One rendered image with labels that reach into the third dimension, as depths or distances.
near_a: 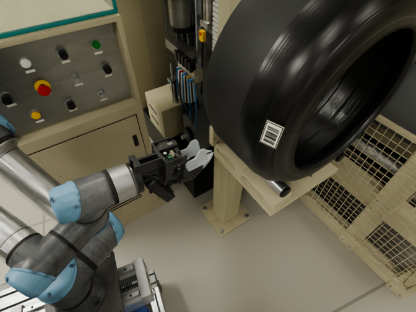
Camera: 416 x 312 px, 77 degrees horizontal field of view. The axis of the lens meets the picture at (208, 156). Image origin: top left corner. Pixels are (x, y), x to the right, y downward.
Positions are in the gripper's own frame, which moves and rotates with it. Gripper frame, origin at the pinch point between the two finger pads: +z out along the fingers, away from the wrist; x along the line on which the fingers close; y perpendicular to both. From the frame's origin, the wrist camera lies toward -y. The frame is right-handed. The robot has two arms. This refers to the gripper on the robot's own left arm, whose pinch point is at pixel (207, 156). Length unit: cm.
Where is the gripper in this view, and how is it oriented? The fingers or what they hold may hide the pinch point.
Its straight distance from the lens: 66.6
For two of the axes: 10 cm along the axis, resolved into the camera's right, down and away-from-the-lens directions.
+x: -5.5, -6.3, 5.5
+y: 1.1, -7.1, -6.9
